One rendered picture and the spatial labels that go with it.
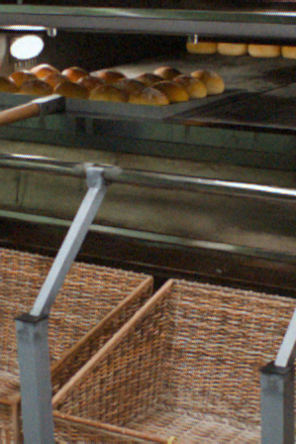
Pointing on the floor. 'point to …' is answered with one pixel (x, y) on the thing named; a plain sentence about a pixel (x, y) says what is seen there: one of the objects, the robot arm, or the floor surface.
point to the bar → (40, 381)
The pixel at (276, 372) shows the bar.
